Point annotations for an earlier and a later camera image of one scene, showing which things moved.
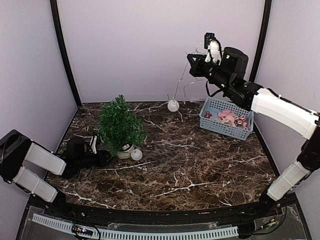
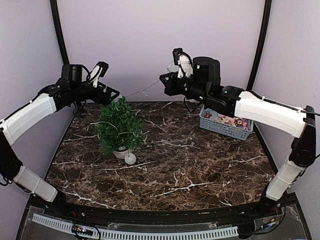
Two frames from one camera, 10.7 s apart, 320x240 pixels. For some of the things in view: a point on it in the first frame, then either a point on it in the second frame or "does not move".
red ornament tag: x=208 y=115 does not move
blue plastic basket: x=223 y=117 does not move
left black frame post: x=64 y=47 does not move
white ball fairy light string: x=173 y=105 -> x=130 y=158
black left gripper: x=102 y=160 -> x=105 y=99
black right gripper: x=195 y=70 -> x=170 y=89
